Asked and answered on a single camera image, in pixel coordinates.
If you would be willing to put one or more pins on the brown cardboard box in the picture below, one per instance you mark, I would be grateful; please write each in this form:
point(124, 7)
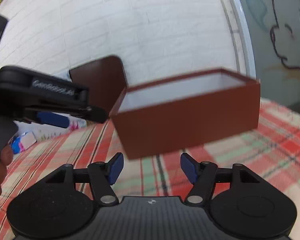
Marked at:
point(185, 111)

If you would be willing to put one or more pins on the floral plastic bag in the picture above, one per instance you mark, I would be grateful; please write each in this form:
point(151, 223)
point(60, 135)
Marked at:
point(58, 124)

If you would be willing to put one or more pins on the blue tissue pack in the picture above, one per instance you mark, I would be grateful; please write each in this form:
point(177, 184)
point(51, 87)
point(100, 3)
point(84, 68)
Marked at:
point(22, 142)

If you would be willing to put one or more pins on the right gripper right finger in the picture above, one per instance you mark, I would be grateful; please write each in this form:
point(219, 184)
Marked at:
point(202, 176)

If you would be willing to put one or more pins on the plaid bedspread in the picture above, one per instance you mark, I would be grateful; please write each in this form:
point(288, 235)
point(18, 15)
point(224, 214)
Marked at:
point(83, 186)

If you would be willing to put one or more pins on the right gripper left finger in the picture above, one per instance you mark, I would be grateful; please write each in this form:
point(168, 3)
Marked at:
point(102, 175)

